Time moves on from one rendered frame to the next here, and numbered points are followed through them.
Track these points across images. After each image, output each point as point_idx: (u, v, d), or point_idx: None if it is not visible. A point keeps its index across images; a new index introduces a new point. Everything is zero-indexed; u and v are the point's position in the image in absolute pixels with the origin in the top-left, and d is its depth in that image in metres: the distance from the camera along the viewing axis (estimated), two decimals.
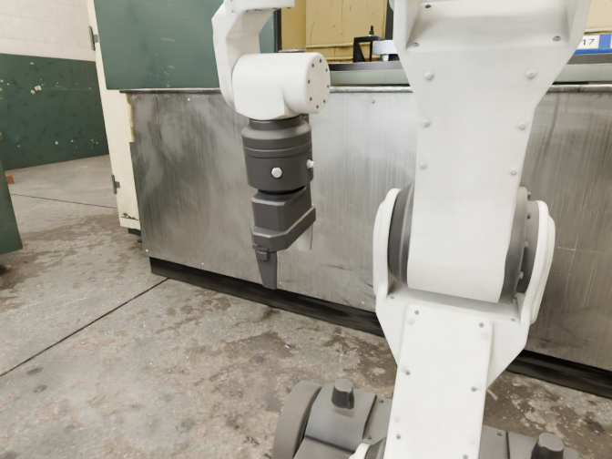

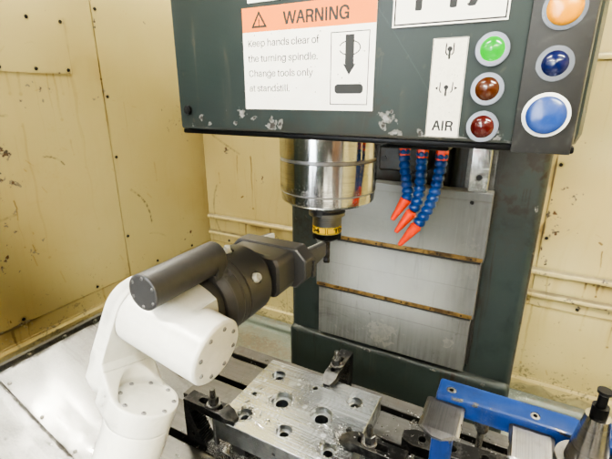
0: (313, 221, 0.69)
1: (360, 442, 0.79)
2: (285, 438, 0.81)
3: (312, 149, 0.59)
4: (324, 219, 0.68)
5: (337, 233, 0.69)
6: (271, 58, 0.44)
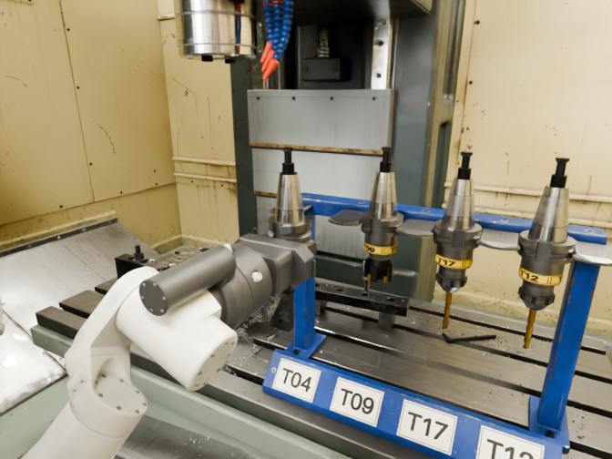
0: None
1: None
2: None
3: None
4: None
5: None
6: None
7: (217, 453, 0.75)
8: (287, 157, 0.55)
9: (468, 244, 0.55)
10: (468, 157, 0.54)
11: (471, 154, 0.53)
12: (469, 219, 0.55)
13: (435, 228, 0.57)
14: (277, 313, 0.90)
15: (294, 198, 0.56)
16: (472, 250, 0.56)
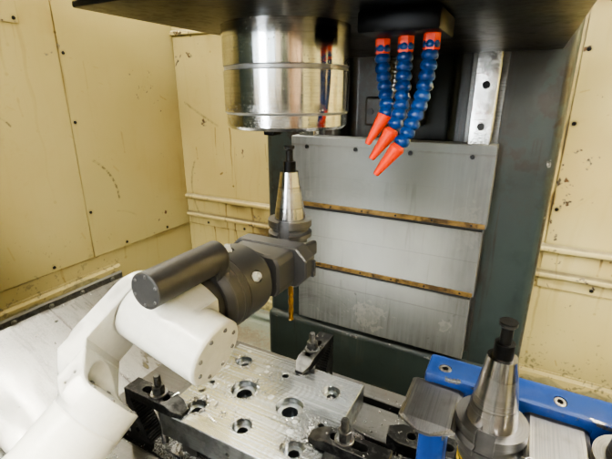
0: (466, 456, 0.38)
1: (333, 439, 0.64)
2: (242, 434, 0.65)
3: (259, 45, 0.44)
4: None
5: None
6: None
7: None
8: (509, 336, 0.35)
9: (294, 236, 0.56)
10: (290, 150, 0.55)
11: (291, 147, 0.55)
12: (294, 210, 0.56)
13: (268, 220, 0.58)
14: None
15: (515, 398, 0.35)
16: (301, 242, 0.57)
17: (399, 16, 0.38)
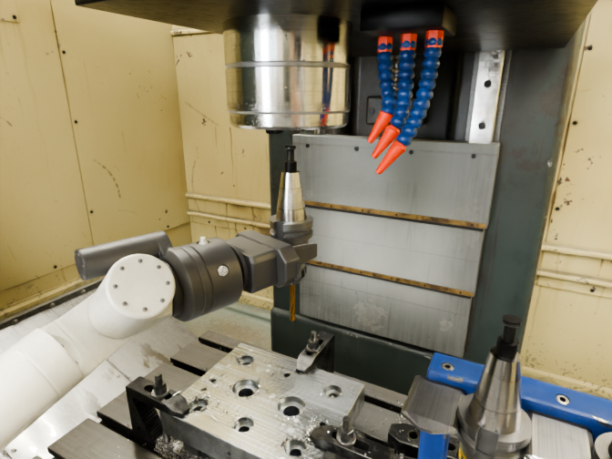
0: (469, 454, 0.38)
1: (335, 438, 0.64)
2: (244, 433, 0.65)
3: (261, 43, 0.44)
4: None
5: None
6: None
7: None
8: (512, 333, 0.35)
9: (289, 236, 0.56)
10: (290, 150, 0.55)
11: (290, 147, 0.54)
12: (291, 211, 0.56)
13: (270, 219, 0.59)
14: None
15: (517, 395, 0.35)
16: (298, 244, 0.57)
17: (402, 15, 0.39)
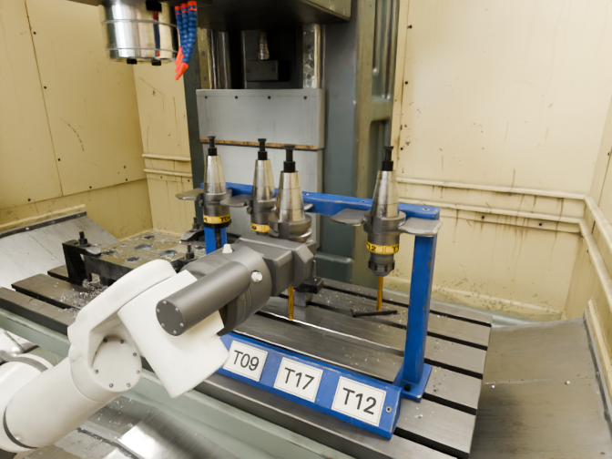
0: (203, 210, 0.77)
1: None
2: None
3: (111, 9, 0.83)
4: (210, 209, 0.75)
5: (223, 221, 0.76)
6: None
7: (135, 411, 0.84)
8: (210, 142, 0.73)
9: (294, 236, 0.56)
10: (290, 150, 0.55)
11: (291, 147, 0.54)
12: (294, 210, 0.56)
13: (268, 220, 0.58)
14: None
15: (216, 174, 0.74)
16: (301, 243, 0.57)
17: None
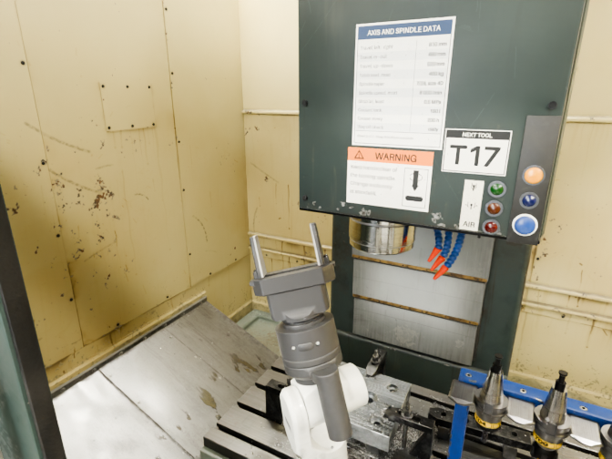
0: (480, 415, 0.84)
1: (399, 414, 1.10)
2: None
3: None
4: (492, 417, 0.82)
5: (499, 425, 0.84)
6: (365, 176, 0.75)
7: None
8: (498, 362, 0.81)
9: None
10: None
11: None
12: None
13: (606, 440, 0.74)
14: (419, 446, 1.07)
15: (501, 388, 0.81)
16: None
17: None
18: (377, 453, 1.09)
